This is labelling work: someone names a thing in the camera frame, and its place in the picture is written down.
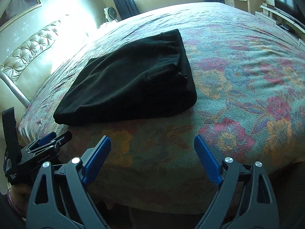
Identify cream tufted leather headboard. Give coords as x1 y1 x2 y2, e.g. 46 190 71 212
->
1 20 69 123

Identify black pants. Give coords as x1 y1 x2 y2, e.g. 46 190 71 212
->
53 29 197 126

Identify white floor fan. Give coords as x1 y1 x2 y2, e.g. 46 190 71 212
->
103 7 117 22

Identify black set-top box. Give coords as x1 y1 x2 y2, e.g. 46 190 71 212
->
279 24 295 34

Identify black flat screen television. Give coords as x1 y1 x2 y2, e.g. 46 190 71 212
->
274 0 304 24

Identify framed wall picture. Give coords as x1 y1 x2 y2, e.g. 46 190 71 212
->
1 0 41 31

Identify person's left hand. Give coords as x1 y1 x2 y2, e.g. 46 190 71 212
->
8 184 31 219

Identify floral bedspread bed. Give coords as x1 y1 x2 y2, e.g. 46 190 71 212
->
19 3 304 214

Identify white TV cabinet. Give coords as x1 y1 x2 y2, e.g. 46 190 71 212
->
255 5 304 51

